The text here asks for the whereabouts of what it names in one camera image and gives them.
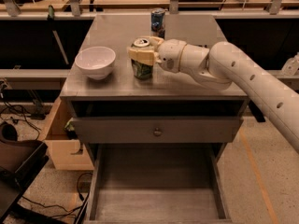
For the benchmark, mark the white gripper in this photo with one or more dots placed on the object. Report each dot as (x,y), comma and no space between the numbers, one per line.
(170,55)

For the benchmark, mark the green soda can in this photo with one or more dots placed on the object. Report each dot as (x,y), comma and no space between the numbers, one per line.
(141,71)

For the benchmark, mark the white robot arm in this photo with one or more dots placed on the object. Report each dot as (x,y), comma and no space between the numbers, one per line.
(219,67)

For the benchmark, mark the blue energy drink can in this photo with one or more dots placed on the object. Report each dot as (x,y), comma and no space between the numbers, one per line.
(157,22)

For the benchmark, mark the white bowl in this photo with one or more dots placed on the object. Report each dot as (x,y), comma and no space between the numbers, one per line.
(96,62)

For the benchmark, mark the grey drawer cabinet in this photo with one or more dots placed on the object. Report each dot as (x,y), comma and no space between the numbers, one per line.
(122,95)

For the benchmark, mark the grey middle drawer with knob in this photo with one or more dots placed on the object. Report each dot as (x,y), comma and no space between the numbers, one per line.
(160,131)

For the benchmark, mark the open grey bottom drawer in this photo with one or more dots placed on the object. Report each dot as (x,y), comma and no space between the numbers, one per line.
(156,184)

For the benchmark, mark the light wooden box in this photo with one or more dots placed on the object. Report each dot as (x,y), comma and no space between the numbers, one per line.
(65,153)

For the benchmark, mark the black tray bin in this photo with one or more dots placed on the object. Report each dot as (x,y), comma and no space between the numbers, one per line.
(20,163)

